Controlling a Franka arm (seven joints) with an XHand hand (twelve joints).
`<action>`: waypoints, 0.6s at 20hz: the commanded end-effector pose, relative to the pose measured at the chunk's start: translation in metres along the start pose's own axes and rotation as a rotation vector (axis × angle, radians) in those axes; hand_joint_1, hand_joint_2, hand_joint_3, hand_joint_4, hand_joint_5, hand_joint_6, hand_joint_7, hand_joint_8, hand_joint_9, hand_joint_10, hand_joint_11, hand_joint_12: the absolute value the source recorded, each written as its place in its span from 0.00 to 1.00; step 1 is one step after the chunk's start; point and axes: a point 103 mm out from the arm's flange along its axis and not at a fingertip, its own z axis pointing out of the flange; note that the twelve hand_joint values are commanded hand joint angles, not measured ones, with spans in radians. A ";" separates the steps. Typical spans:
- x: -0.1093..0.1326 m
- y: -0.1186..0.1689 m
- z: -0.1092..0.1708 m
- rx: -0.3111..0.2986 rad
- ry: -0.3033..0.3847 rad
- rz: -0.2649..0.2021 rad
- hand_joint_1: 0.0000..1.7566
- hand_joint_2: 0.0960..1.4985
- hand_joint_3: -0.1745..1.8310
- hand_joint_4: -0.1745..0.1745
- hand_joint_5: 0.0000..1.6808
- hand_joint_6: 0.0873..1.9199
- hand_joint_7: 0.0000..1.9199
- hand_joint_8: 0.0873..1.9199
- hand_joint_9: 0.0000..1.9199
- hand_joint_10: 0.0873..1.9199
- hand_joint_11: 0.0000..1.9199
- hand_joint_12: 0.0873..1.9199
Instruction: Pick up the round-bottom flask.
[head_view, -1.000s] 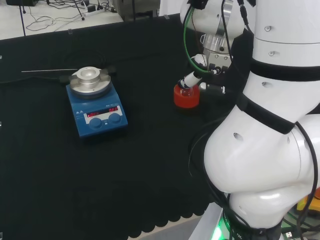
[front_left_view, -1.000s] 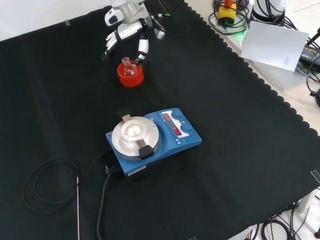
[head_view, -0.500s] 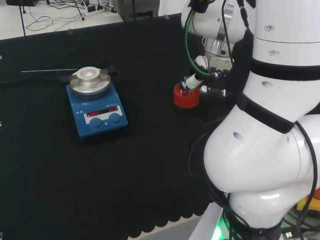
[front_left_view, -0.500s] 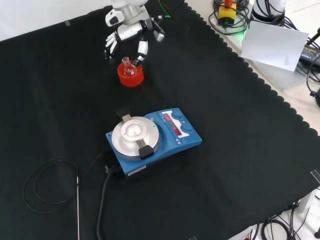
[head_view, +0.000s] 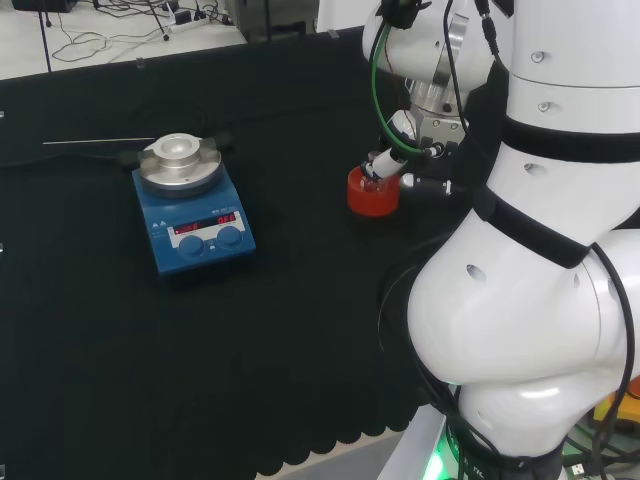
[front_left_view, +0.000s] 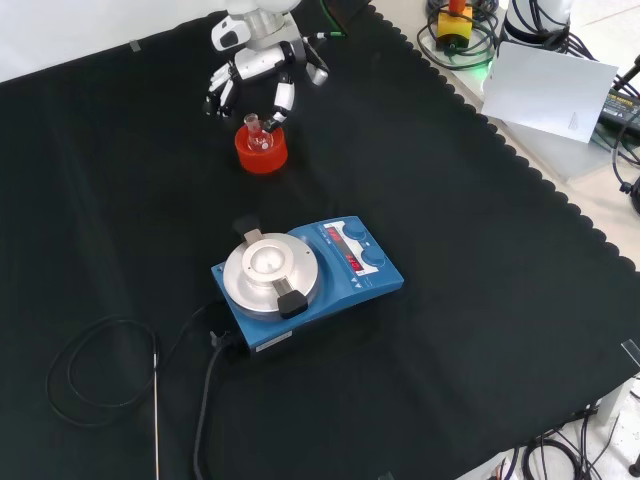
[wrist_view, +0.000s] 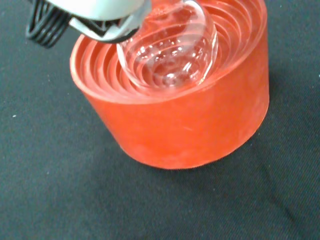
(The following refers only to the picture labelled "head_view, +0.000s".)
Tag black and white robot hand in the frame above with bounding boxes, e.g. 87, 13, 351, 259
363, 109, 472, 198

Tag clear round-bottom flask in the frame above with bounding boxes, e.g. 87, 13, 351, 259
363, 167, 390, 196

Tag dark grey equipment case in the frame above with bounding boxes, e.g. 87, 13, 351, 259
233, 0, 322, 45

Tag black bench cloth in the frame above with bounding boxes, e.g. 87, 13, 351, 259
0, 25, 501, 480

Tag heater with blue base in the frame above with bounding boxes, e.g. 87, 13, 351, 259
119, 130, 258, 277

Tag white power strip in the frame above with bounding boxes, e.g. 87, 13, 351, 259
166, 8, 210, 33

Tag yellow stop button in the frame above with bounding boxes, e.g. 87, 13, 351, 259
592, 392, 629, 427

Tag steel temperature probe rod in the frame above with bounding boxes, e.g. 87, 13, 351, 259
41, 136, 157, 147

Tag black equipment box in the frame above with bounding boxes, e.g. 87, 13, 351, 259
11, 0, 79, 14

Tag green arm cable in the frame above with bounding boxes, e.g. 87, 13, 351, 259
369, 18, 437, 157

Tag orange flask ring stand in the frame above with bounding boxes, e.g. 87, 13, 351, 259
346, 165, 402, 218

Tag black floor cables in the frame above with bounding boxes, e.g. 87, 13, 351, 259
42, 0, 236, 65

